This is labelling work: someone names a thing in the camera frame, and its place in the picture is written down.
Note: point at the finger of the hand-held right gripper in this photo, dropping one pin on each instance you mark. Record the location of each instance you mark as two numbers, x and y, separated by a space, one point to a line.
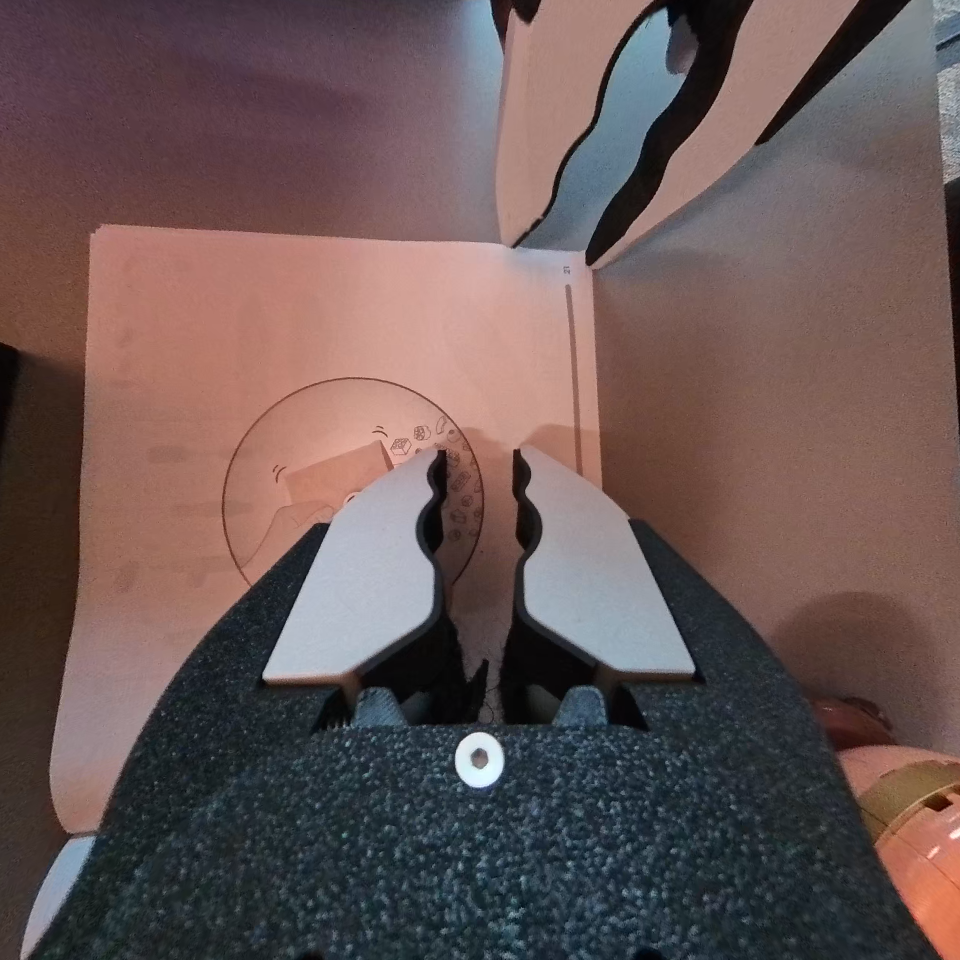
735 120
563 105

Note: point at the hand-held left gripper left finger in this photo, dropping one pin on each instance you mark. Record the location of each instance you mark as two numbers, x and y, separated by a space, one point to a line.
353 600

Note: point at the white instruction booklet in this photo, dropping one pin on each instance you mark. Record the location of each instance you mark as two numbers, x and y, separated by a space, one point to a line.
270 375

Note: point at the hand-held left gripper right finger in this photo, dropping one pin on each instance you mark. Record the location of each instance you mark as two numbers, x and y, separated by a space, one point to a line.
600 600

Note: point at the brick pot model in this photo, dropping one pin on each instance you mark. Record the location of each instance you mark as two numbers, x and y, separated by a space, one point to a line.
900 810

